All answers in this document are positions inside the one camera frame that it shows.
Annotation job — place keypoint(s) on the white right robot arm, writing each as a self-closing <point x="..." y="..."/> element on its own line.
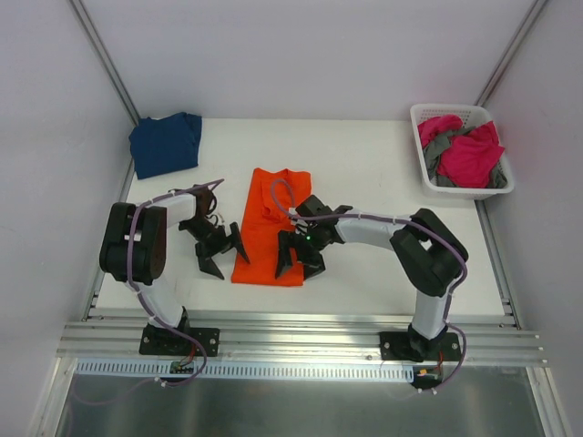
<point x="432" y="258"/>

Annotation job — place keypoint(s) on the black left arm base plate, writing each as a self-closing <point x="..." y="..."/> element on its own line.
<point x="161" y="342"/>

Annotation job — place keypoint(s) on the white slotted cable duct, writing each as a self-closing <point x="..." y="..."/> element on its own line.
<point x="277" y="371"/>

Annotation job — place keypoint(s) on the pink t shirt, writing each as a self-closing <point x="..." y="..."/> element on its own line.
<point x="469" y="155"/>

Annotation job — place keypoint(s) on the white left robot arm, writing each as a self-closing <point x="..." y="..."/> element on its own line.
<point x="134" y="253"/>

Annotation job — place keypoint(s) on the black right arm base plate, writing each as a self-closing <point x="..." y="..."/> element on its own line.
<point x="408" y="345"/>

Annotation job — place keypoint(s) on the aluminium front mounting rail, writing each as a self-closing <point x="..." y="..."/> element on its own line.
<point x="256" y="336"/>

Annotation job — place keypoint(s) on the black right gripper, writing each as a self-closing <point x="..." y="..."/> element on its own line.
<point x="299" y="248"/>

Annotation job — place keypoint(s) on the blue folded t shirt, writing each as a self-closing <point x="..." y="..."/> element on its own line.
<point x="167" y="145"/>

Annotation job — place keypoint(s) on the grey t shirt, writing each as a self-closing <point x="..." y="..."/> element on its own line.
<point x="437" y="155"/>

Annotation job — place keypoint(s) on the left corner aluminium post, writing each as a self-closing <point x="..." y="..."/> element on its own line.
<point x="94" y="38"/>

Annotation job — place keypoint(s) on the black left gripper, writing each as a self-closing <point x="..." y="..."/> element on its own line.
<point x="215" y="242"/>

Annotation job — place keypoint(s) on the orange t shirt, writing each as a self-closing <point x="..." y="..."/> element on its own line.
<point x="269" y="195"/>

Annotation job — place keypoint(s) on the right corner aluminium post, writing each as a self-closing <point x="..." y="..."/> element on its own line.
<point x="516" y="42"/>

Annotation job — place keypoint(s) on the corner aluminium post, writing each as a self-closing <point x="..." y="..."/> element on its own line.
<point x="94" y="38"/>
<point x="516" y="42"/>

